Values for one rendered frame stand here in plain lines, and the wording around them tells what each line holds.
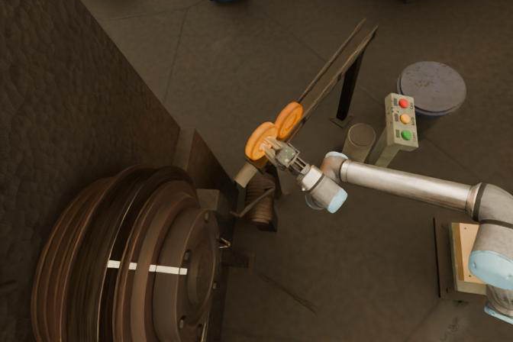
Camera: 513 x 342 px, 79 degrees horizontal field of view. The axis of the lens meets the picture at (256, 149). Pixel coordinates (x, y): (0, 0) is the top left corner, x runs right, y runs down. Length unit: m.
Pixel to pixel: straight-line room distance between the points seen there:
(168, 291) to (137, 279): 0.06
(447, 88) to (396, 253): 0.88
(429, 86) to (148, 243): 1.52
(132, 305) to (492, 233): 0.89
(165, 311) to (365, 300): 1.36
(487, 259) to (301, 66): 1.68
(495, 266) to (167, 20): 2.60
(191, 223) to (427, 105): 1.35
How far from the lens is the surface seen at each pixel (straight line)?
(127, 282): 0.61
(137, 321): 0.65
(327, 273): 1.85
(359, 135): 1.48
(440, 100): 1.77
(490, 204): 1.09
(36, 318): 0.72
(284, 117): 1.19
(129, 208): 0.60
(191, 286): 0.71
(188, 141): 1.13
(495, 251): 1.04
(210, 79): 2.36
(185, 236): 0.65
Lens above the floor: 1.84
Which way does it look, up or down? 66 degrees down
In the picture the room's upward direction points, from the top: 19 degrees counter-clockwise
